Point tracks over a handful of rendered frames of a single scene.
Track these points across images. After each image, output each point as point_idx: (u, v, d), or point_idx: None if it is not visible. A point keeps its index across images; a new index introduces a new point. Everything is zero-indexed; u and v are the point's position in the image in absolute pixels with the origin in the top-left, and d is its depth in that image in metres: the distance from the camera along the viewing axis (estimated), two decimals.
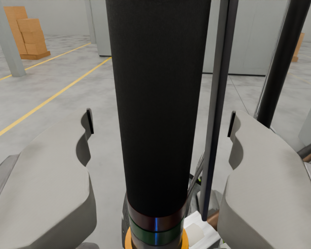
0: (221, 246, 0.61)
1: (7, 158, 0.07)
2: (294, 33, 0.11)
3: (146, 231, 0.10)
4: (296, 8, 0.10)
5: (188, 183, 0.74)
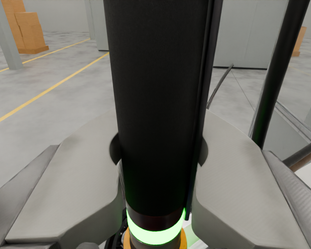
0: None
1: (48, 147, 0.08)
2: (292, 34, 0.11)
3: (144, 230, 0.10)
4: (294, 8, 0.10)
5: None
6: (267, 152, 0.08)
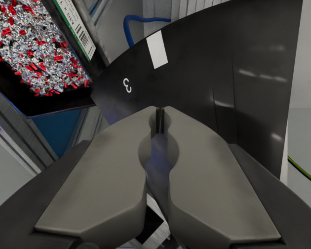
0: None
1: (81, 142, 0.08)
2: None
3: None
4: None
5: None
6: (233, 145, 0.08)
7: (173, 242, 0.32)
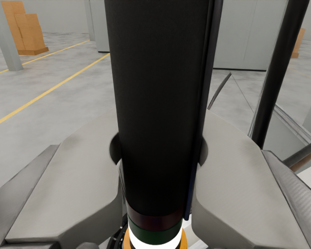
0: None
1: (48, 147, 0.08)
2: (291, 34, 0.11)
3: (145, 230, 0.10)
4: (293, 9, 0.10)
5: None
6: (267, 152, 0.08)
7: None
